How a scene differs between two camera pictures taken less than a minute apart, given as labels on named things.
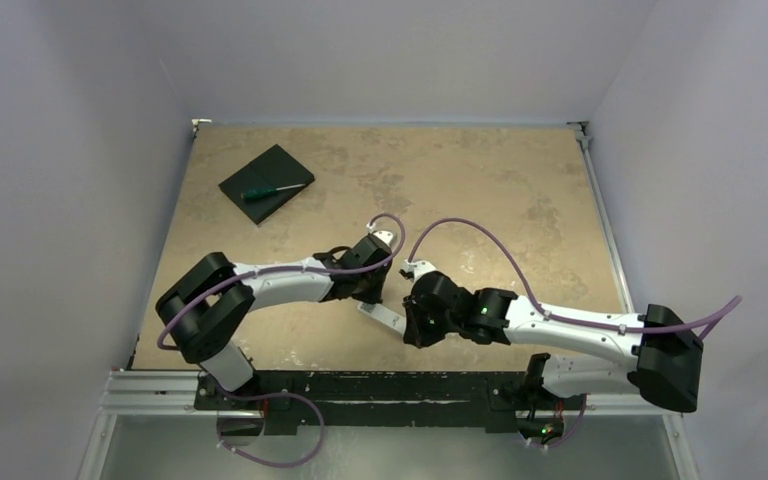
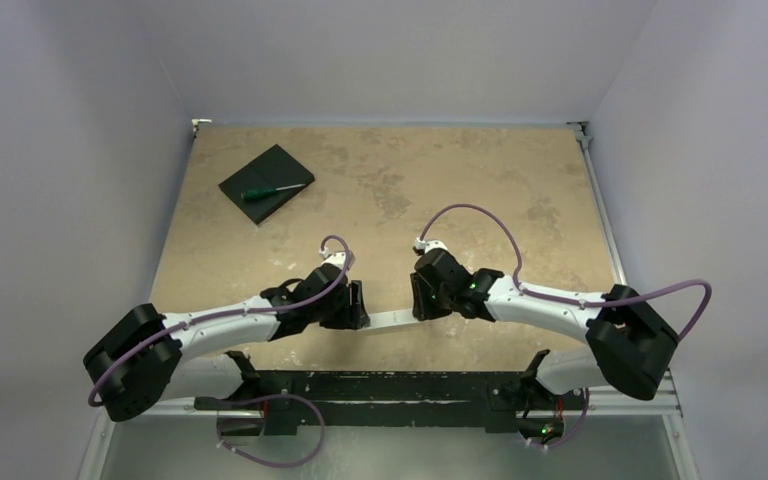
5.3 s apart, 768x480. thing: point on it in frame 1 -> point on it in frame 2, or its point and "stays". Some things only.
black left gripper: (372, 296) -> (352, 314)
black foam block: (276, 169) stays
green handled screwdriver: (265, 192) stays
